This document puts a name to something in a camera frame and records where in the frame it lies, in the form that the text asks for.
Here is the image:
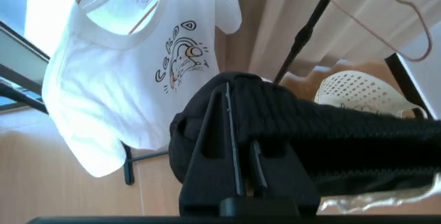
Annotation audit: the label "beige curtain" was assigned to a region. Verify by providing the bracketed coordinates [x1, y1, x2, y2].
[215, 0, 441, 80]

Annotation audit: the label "white printed t-shirt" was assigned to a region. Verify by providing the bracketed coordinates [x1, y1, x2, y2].
[41, 0, 243, 179]

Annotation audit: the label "black clothes rack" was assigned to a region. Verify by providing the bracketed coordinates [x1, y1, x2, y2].
[0, 0, 435, 186]

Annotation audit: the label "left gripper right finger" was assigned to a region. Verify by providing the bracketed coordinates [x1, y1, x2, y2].
[248, 139, 322, 217]

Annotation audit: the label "window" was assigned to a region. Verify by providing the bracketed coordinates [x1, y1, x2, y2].
[0, 0, 51, 114]

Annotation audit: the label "white laundry basket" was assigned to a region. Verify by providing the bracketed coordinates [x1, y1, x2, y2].
[313, 70, 429, 120]

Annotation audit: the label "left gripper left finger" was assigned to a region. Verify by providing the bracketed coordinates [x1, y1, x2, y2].
[178, 81, 247, 217]

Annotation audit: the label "black garment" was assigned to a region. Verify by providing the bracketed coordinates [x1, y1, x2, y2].
[167, 71, 441, 197]

